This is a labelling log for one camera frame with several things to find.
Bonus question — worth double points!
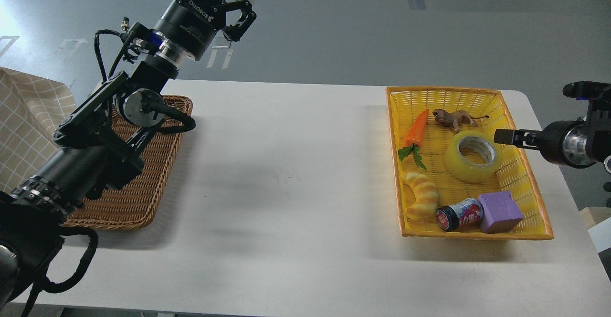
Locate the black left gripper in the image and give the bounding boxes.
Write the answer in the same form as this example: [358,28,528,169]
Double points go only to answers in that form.
[153,0,257,61]

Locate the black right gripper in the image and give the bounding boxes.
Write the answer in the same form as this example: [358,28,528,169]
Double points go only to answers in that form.
[495,121,580,166]

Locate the yellow tape roll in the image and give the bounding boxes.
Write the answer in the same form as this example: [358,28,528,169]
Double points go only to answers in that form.
[443,130,504,183]

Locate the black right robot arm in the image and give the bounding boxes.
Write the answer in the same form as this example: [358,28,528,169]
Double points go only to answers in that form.
[493,81,611,173]

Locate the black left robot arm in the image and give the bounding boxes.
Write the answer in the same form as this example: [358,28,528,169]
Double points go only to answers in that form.
[1,0,257,317]

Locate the yellow plastic basket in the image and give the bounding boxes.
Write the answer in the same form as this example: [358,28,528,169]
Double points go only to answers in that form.
[386,86,554,240]

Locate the purple foam block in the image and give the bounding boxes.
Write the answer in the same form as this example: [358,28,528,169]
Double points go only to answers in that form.
[477,190,524,233]

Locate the small red blue can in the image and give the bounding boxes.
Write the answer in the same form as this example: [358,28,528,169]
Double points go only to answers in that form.
[435,198,484,232]

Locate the orange toy carrot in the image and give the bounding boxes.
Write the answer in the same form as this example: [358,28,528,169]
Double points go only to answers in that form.
[397,109,430,170]

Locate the yellow toy croissant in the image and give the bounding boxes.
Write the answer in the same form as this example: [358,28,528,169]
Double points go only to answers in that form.
[402,171,440,221]

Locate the beige checkered cloth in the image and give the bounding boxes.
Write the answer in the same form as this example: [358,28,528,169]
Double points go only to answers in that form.
[0,67,76,193]

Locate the brown wicker basket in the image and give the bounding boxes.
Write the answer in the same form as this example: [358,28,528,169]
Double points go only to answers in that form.
[60,94,195,230]

